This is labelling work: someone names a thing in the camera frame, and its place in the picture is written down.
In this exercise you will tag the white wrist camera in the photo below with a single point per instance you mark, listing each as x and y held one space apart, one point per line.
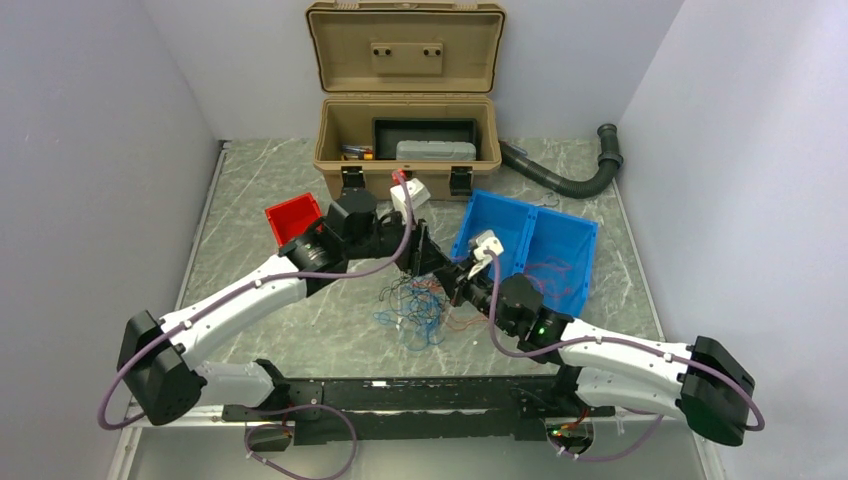
481 248
407 195

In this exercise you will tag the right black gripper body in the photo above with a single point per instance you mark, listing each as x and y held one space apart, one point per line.
476 291

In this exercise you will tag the grey case in toolbox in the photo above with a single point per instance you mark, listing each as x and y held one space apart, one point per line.
416 150

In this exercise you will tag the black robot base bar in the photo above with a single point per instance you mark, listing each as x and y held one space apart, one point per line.
409 408

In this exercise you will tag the silver wrench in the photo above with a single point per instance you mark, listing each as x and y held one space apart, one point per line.
549 200

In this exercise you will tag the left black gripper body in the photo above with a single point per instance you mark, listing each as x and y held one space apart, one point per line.
409 258

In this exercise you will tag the red plastic bin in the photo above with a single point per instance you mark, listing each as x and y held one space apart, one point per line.
292 217

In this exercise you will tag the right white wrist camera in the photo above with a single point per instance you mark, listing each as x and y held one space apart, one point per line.
481 248

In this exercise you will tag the yellow orange tool in toolbox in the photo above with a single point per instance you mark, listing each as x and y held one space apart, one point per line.
354 152

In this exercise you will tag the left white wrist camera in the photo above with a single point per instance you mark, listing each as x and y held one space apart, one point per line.
407 195

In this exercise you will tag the tan plastic toolbox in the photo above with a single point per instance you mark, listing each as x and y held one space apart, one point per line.
409 59

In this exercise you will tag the blue two-compartment plastic bin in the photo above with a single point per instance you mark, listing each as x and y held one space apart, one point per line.
554 249

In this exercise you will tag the black tray in toolbox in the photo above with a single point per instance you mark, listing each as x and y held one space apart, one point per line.
389 131

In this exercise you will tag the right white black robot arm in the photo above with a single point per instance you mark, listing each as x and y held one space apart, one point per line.
700 383

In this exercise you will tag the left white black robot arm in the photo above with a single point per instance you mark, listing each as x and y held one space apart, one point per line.
164 361

